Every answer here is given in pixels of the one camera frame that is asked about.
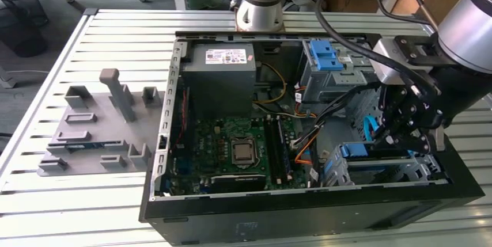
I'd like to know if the CPU with silver top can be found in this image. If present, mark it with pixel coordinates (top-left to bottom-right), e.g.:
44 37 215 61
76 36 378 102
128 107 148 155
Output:
231 142 254 162

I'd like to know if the black graphics card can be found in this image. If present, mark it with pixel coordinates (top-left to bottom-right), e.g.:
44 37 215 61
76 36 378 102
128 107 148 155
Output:
202 173 267 193

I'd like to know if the grey power supply unit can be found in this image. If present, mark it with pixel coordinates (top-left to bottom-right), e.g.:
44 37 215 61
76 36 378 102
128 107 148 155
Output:
179 42 258 118

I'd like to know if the silver drive cage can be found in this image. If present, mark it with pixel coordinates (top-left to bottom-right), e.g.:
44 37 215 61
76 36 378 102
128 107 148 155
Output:
299 39 379 104

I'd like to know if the green motherboard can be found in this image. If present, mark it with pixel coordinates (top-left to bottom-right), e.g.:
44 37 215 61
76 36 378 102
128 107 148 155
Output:
164 116 309 196

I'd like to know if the white floor cable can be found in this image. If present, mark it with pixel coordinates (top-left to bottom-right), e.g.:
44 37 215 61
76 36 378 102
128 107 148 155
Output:
6 69 50 75

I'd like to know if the orange wire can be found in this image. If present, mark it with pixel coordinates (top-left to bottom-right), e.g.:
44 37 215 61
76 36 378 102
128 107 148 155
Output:
294 139 319 167

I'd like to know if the grey parts rack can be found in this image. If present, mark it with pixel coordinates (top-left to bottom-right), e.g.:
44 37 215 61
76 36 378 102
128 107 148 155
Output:
36 67 165 178

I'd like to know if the black camera bracket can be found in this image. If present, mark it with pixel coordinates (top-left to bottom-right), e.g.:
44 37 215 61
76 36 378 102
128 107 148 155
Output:
395 36 438 66

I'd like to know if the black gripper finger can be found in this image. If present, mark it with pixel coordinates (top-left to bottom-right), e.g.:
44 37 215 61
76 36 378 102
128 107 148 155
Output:
383 91 446 154
374 85 414 147

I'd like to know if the CPU socket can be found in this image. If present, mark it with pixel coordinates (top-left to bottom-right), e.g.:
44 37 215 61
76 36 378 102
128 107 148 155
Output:
228 135 258 170

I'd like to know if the hard disk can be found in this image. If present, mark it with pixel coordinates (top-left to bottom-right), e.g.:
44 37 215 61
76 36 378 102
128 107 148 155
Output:
325 142 418 179

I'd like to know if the yellow wire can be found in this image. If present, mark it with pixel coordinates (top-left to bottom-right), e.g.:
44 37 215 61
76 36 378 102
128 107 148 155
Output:
252 62 288 104

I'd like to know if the blue SATA wire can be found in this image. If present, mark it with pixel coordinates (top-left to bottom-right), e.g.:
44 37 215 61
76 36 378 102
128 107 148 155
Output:
362 114 381 142

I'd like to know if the grey metal foot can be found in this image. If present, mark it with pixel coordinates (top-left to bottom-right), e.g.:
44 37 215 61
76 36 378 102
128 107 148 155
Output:
0 65 18 89

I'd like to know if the silver disk bay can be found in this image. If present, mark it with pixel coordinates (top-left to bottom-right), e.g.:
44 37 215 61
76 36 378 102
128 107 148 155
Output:
321 140 449 187

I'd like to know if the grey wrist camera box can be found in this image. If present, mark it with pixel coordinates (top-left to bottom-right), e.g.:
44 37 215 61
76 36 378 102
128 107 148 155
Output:
371 39 409 87

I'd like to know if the black PC case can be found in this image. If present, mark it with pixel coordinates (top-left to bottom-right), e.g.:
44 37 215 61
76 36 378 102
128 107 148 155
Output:
137 30 485 246

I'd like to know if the multicoloured wire bundle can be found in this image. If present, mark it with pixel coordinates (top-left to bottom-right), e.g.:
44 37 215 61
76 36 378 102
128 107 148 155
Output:
294 84 319 119

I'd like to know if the black RAM stick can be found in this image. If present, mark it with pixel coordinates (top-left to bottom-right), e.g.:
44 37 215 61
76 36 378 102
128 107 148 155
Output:
275 117 292 182

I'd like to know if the blue plastic drive latch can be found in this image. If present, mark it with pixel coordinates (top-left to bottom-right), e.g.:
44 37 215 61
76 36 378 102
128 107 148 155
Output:
309 40 342 71

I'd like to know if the black cable bundle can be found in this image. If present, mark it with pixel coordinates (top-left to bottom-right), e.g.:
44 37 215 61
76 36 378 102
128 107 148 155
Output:
291 84 379 150

